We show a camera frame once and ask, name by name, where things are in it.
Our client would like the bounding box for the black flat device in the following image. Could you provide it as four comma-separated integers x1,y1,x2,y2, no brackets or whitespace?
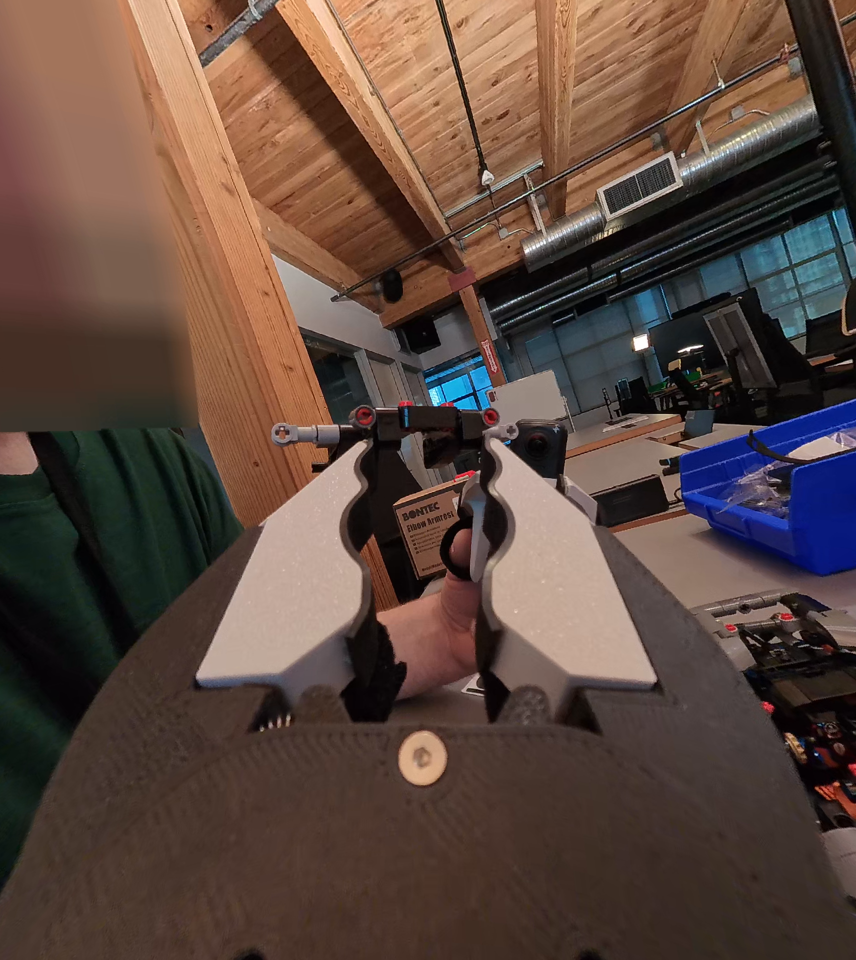
591,472,671,528

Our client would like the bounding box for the white air vent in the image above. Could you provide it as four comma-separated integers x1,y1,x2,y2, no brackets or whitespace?
595,150,684,222

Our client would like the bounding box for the black white lego frame subassembly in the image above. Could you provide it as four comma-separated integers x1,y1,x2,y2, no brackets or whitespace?
270,402,521,471

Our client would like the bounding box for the person's left hand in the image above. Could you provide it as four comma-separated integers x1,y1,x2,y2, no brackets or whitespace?
379,536,491,700

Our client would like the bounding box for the white whiteboard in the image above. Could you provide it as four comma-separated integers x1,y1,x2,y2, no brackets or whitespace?
497,367,569,423

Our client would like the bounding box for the blue plastic bin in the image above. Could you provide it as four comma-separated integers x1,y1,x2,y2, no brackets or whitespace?
677,388,856,579

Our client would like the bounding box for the black pole with round disc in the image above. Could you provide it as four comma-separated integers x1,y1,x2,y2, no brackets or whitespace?
782,0,856,385

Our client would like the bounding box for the silver duct with vents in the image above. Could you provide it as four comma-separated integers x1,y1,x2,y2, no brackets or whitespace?
520,43,856,276

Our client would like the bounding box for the brown cardboard box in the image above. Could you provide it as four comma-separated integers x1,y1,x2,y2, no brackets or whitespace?
391,482,468,580

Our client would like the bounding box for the plain wooden post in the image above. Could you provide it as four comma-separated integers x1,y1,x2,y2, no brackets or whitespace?
119,0,401,610

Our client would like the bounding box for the grey black lego car model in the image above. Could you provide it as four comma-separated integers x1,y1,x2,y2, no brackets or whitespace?
696,589,856,865

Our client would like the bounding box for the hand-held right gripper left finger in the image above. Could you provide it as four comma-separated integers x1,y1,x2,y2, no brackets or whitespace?
195,437,378,725

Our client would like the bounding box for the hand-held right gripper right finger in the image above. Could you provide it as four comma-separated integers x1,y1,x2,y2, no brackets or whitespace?
475,429,659,725

